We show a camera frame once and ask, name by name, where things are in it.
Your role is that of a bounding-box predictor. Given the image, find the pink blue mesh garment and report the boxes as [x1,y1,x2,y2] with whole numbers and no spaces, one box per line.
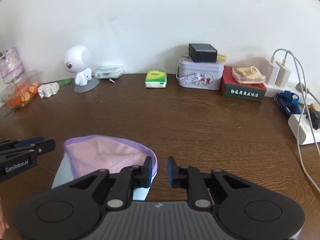
[52,135,158,189]

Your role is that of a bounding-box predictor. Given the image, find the person left hand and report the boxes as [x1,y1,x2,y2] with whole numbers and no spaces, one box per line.
[0,203,9,239]

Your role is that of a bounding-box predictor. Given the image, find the plastic box of oranges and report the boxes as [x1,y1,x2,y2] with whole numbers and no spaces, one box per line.
[1,69,43,109]

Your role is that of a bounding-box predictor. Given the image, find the white small plug device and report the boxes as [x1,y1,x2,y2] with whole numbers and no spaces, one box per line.
[37,82,60,98]

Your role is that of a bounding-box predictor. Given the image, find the purple flower vase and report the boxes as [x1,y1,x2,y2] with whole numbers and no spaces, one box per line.
[1,47,24,84]

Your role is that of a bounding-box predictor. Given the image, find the white rectangular device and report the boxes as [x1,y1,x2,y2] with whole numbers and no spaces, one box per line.
[93,65,125,79]

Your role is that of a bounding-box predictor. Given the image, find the red green tea box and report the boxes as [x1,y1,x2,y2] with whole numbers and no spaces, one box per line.
[221,66,267,102]

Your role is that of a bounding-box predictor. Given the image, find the grey cartoon tin box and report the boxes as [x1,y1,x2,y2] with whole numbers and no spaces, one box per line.
[176,55,224,90]

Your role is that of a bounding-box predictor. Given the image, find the green tissue pack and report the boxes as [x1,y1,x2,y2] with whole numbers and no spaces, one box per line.
[144,70,167,88]

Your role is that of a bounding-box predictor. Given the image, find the beige dental mould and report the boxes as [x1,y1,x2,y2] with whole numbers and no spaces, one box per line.
[232,66,266,85]

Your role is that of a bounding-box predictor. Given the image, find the white power strip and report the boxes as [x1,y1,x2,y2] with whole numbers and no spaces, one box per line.
[287,114,320,145]

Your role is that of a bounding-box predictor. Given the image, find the black charger block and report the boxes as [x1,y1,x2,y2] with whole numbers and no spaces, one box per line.
[189,43,217,63]

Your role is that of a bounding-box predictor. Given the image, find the white usb charger pair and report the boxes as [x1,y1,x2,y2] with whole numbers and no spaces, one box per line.
[263,58,298,98]

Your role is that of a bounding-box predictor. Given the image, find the white robot figurine camera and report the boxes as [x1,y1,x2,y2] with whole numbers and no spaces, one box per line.
[63,45,100,94]

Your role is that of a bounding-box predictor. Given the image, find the blue lanyard strap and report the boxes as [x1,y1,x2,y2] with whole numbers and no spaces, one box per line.
[274,91,302,117]

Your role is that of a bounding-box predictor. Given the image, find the white charging cable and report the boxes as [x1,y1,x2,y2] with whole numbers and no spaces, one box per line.
[269,48,320,193]

